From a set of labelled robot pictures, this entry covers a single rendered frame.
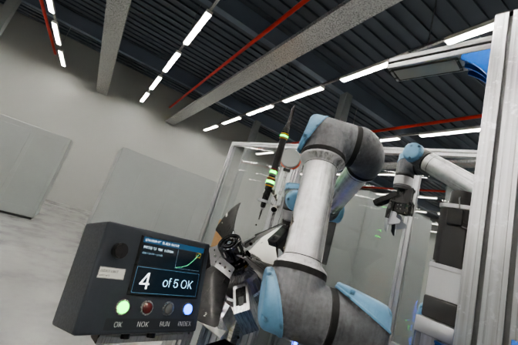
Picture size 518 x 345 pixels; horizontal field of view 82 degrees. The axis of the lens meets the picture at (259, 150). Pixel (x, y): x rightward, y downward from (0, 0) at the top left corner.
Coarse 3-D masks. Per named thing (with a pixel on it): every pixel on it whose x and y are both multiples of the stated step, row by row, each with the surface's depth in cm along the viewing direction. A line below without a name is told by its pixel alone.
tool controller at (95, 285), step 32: (96, 224) 59; (96, 256) 54; (128, 256) 58; (160, 256) 63; (192, 256) 69; (64, 288) 57; (96, 288) 52; (128, 288) 56; (160, 288) 61; (192, 288) 67; (64, 320) 52; (96, 320) 51; (128, 320) 55; (160, 320) 60; (192, 320) 65
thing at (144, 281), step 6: (138, 270) 58; (144, 270) 59; (150, 270) 60; (156, 270) 61; (138, 276) 58; (144, 276) 59; (150, 276) 60; (156, 276) 61; (138, 282) 58; (144, 282) 59; (150, 282) 60; (132, 288) 57; (138, 288) 58; (144, 288) 59; (150, 288) 60
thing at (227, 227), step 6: (234, 210) 169; (228, 216) 171; (234, 216) 163; (228, 222) 166; (234, 222) 159; (216, 228) 176; (222, 228) 170; (228, 228) 161; (222, 234) 167; (228, 234) 158
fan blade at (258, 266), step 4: (248, 260) 129; (252, 260) 130; (256, 260) 132; (260, 260) 135; (252, 264) 125; (256, 264) 126; (260, 264) 126; (264, 264) 127; (268, 264) 130; (272, 264) 134; (256, 268) 122; (260, 268) 123; (264, 268) 123; (256, 272) 119; (260, 272) 119; (260, 276) 116
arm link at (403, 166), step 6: (402, 156) 131; (402, 162) 129; (408, 162) 128; (396, 168) 132; (402, 168) 128; (408, 168) 127; (396, 174) 130; (402, 174) 128; (408, 174) 127; (414, 174) 127
